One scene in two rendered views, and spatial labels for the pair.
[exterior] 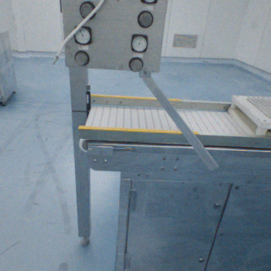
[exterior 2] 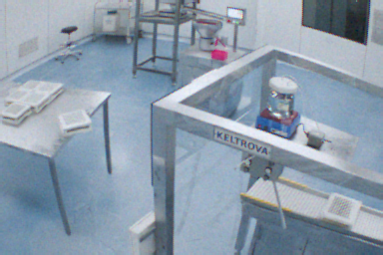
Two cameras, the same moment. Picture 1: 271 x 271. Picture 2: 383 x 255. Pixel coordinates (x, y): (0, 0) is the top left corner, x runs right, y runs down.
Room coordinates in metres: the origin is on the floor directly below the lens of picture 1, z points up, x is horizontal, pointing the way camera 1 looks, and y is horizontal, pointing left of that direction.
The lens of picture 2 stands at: (-1.02, -0.64, 2.22)
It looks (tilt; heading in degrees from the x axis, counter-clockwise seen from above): 28 degrees down; 35
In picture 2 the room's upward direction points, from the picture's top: 3 degrees clockwise
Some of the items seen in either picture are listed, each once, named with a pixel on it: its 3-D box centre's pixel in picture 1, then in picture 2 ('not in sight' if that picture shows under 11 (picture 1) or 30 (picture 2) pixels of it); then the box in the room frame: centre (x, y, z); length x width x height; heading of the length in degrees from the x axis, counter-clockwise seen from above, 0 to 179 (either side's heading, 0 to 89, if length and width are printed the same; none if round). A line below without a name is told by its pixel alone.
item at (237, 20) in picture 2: not in sight; (234, 29); (3.02, 1.67, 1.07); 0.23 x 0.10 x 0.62; 102
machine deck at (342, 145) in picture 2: not in sight; (308, 137); (0.79, -0.12, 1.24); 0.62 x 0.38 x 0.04; 94
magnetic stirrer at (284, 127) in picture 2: not in sight; (278, 121); (0.73, 0.06, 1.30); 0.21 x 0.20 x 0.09; 4
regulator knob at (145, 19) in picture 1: (146, 17); not in sight; (0.58, 0.00, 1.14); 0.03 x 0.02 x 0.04; 94
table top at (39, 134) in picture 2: not in sight; (20, 111); (0.34, 2.23, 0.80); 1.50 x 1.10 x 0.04; 113
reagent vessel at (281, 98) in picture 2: not in sight; (282, 96); (0.74, 0.06, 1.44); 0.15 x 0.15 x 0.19
